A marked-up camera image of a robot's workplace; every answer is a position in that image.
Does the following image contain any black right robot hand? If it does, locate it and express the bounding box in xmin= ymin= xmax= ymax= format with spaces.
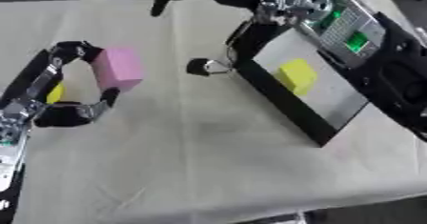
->
xmin=140 ymin=0 xmax=295 ymax=77

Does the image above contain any black box with white inside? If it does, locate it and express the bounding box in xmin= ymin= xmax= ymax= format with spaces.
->
xmin=234 ymin=27 xmax=373 ymax=148

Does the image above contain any yellow block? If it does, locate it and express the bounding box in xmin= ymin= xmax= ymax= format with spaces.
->
xmin=45 ymin=82 xmax=69 ymax=105
xmin=274 ymin=58 xmax=319 ymax=96

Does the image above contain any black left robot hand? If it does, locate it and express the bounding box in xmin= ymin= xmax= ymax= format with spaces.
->
xmin=0 ymin=40 xmax=122 ymax=129

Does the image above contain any pink rectangular block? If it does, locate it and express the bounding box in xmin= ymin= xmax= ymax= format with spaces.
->
xmin=90 ymin=47 xmax=146 ymax=93

